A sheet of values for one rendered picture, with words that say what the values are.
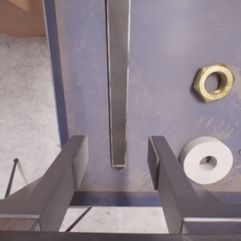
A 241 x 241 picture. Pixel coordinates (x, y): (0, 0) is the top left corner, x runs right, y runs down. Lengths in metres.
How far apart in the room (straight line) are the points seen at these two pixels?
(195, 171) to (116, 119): 0.14
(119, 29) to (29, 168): 1.37
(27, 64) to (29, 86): 0.14
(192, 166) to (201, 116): 0.08
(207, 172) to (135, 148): 0.11
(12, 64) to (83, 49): 1.08
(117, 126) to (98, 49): 0.11
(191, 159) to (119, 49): 0.18
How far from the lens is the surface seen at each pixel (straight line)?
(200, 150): 0.28
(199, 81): 0.25
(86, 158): 0.16
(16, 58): 1.30
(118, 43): 0.24
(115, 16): 0.24
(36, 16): 0.82
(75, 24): 0.26
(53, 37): 0.25
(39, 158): 1.44
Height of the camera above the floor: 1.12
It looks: 72 degrees down
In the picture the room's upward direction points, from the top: 177 degrees counter-clockwise
